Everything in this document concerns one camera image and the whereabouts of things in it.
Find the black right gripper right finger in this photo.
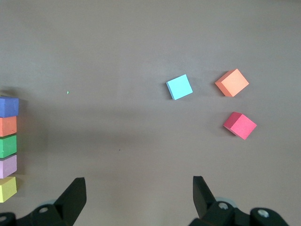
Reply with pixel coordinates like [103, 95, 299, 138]
[188, 175, 250, 226]

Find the purple foam block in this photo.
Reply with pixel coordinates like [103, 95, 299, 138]
[0, 96, 19, 118]

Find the brown table mat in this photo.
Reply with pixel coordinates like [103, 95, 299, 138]
[0, 0, 301, 226]

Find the green foam block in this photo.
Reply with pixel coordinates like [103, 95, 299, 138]
[0, 135, 17, 158]

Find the orange foam block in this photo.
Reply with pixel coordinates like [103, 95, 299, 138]
[0, 116, 17, 137]
[214, 68, 250, 97]

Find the yellow foam block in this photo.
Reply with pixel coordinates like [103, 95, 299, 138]
[0, 176, 18, 203]

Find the pink foam block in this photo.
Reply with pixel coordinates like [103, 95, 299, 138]
[0, 154, 18, 179]

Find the red foam block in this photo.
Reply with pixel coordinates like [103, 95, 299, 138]
[223, 112, 257, 141]

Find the blue foam block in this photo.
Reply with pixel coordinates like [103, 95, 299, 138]
[166, 74, 194, 101]

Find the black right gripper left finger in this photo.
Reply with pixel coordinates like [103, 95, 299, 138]
[16, 177, 87, 226]

